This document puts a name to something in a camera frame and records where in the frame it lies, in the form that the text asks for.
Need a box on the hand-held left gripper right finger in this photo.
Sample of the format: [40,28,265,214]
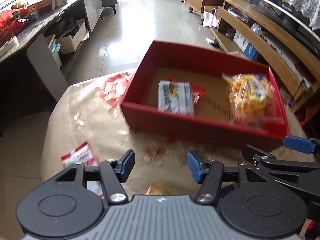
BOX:
[187,151,275,205]

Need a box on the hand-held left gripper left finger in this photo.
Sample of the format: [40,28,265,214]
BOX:
[54,149,135,205]

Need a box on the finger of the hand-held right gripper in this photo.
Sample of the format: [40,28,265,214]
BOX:
[284,135,320,155]
[242,144,320,178]

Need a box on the blue snack packet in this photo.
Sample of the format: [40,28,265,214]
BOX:
[220,184,237,198]

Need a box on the clear steamed cake packet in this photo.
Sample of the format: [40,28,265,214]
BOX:
[146,184,175,196]

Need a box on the white red snack packet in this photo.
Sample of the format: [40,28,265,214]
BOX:
[61,141,104,198]

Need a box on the clear yellow bread packet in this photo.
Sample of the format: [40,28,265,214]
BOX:
[222,73,275,127]

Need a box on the small silver snack packet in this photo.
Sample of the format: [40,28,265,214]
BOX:
[158,80,195,117]

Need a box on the red gummy candy packet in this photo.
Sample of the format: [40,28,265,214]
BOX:
[168,77,208,105]

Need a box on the red cardboard box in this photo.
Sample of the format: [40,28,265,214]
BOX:
[119,40,290,147]

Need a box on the orange plastic bag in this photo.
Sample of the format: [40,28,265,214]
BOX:
[300,105,315,128]

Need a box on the blue white box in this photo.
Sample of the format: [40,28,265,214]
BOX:
[234,30,259,62]

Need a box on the wooden TV stand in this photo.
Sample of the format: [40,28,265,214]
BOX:
[186,0,320,113]

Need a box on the black television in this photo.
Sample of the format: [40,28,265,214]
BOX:
[250,0,320,55]

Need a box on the dark long cabinet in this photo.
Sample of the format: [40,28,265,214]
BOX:
[0,0,104,135]

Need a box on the open cardboard box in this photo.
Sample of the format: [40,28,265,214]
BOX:
[56,25,88,55]

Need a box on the white shopping bag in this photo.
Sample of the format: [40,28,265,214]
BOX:
[202,5,220,28]

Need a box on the white flat box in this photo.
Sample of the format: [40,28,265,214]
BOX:
[0,36,18,57]

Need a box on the red plastic bag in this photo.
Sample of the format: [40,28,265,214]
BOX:
[0,9,28,42]

